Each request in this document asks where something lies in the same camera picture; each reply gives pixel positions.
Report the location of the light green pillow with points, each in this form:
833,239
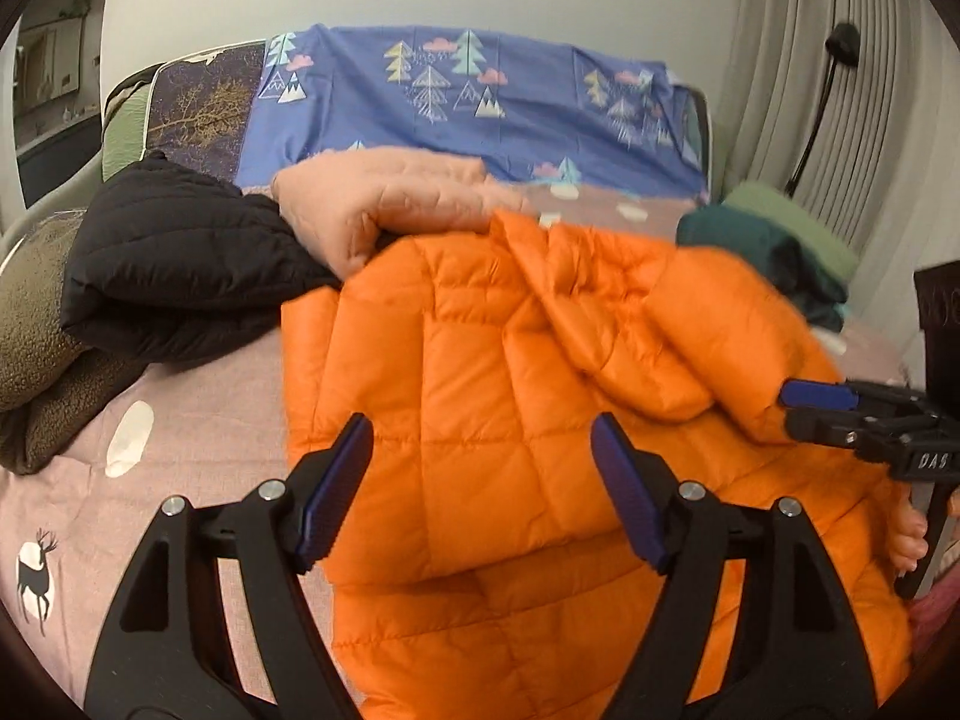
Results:
795,221

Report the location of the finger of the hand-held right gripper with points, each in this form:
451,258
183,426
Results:
817,395
825,427

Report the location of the person's right hand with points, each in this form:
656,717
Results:
907,540

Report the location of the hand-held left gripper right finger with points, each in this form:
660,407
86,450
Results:
626,487

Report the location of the green quilted pillow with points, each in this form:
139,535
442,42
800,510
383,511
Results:
124,135

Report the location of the blue tree-print sheet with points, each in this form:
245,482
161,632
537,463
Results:
375,112

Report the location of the peach quilted jacket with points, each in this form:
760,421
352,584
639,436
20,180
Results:
375,195

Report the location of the brown fleece garment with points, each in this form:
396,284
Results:
37,360

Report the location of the dark tree-print pillow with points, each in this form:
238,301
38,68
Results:
199,116

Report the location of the black lamp stand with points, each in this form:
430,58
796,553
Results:
841,45

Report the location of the dark green fleece garment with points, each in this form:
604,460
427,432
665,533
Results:
757,247

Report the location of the wooden cabinet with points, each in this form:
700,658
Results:
52,90

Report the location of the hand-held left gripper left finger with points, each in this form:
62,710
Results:
337,495

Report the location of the black puffer jacket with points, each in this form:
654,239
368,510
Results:
180,262

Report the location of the orange puffer jacket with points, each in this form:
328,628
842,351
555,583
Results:
510,360

